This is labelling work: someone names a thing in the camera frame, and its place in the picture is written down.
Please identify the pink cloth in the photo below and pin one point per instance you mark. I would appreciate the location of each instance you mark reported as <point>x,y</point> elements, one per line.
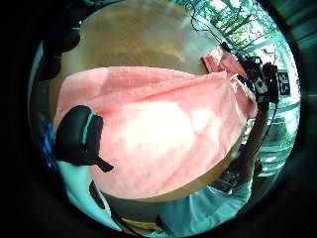
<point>158,132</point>

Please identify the blue object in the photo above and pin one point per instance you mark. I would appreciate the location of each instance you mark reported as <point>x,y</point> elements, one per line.
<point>49,143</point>

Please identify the white marker cube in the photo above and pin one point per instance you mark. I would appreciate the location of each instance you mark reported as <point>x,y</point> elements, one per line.
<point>283,82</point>

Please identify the the person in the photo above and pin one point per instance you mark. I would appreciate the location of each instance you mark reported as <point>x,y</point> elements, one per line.
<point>204,211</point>

